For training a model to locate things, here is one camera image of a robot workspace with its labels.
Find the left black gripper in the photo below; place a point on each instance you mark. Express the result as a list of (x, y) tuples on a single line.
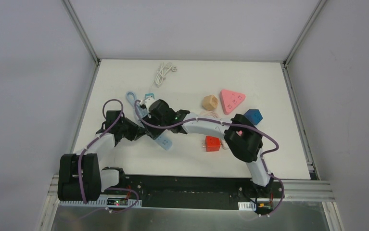
[(136, 132)]

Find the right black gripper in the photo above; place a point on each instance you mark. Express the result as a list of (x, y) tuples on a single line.
[(152, 115)]

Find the teal power strip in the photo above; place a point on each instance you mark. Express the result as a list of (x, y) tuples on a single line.
[(149, 95)]

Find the yellow plug adapter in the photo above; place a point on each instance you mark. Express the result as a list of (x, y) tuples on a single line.
[(210, 102)]

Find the red small adapter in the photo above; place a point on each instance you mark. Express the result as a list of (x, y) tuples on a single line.
[(211, 144)]

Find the pink triangular power strip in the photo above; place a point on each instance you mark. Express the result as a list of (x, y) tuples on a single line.
[(230, 100)]

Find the blue cube plug adapter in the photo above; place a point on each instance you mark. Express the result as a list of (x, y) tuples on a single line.
[(254, 116)]

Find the white power strip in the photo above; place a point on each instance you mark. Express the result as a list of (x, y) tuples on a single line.
[(164, 142)]

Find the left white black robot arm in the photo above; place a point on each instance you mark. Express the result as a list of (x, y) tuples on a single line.
[(81, 177)]

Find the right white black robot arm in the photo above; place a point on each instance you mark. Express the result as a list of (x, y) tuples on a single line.
[(242, 137)]

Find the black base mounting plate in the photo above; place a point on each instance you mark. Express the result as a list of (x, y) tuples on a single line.
[(200, 192)]

